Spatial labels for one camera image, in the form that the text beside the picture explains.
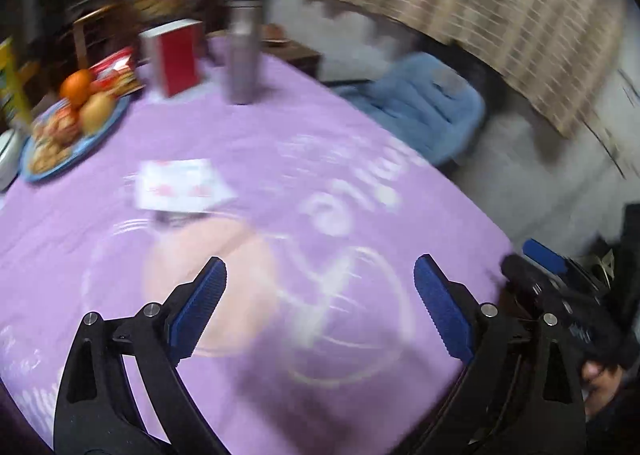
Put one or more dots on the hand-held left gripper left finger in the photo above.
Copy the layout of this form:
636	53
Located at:
197	305

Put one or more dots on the white and red box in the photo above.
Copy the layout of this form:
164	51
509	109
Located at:
175	57

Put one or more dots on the orange fruit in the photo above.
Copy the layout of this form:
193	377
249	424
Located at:
76	87

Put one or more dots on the wooden armchair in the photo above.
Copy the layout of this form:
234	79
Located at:
97	22

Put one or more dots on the blue oval plate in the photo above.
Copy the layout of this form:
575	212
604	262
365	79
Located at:
95	140

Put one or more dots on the red snack packet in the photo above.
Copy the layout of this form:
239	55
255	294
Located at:
116	72

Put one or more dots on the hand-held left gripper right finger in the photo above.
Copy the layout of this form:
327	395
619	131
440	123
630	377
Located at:
442	310

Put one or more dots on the beige brick pattern curtain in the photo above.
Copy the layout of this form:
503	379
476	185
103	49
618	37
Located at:
465	10

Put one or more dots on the yellow apple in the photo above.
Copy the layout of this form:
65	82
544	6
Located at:
98	112

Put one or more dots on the white ceramic jar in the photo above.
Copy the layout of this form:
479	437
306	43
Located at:
9	160

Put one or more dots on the red wrapped fruit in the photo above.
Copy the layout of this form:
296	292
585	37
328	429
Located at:
64	125

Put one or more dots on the pile of nuts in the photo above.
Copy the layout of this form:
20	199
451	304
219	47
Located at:
45	152

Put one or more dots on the steel water bottle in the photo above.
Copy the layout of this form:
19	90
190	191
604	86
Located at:
244	50

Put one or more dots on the person's right hand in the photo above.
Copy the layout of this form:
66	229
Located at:
600	387

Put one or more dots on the yellow cylindrical canister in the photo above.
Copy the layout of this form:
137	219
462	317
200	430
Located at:
10	85

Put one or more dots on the blue chair cushion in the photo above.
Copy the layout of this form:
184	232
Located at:
420	100

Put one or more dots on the white red printed wrapper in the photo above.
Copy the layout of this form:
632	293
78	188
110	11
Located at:
182	185

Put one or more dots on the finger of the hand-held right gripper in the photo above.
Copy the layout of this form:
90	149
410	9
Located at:
530	280
545	255

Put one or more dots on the purple printed tablecloth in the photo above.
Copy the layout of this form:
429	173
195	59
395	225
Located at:
260	145

